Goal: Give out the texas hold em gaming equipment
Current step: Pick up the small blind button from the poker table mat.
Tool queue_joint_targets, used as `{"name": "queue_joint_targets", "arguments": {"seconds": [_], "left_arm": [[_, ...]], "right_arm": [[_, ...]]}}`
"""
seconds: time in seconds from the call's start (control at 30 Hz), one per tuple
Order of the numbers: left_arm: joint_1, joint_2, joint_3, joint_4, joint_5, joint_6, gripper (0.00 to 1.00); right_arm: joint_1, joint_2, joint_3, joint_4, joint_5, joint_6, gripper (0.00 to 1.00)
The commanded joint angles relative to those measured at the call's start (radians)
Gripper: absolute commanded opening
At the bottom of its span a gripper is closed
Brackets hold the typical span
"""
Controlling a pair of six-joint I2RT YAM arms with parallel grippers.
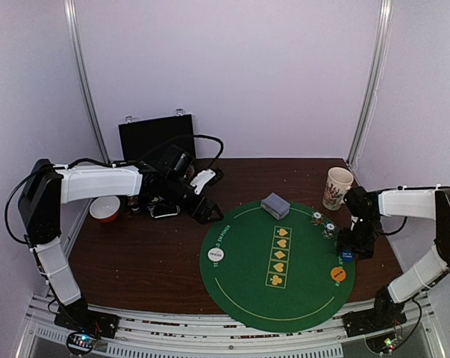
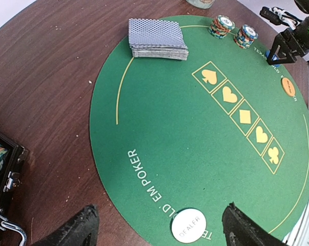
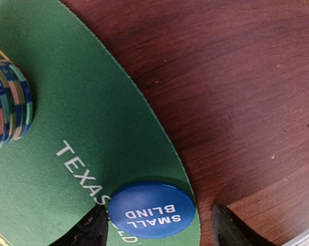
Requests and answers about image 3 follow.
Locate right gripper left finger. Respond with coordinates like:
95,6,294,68
50,205,109,246

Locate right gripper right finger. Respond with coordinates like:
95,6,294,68
212,204,275,246

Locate blue small blind button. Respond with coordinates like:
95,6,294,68
108,181,196,239

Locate poker chip stack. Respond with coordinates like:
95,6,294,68
0,60,33,148

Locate round green poker mat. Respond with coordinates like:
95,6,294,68
0,1,193,245

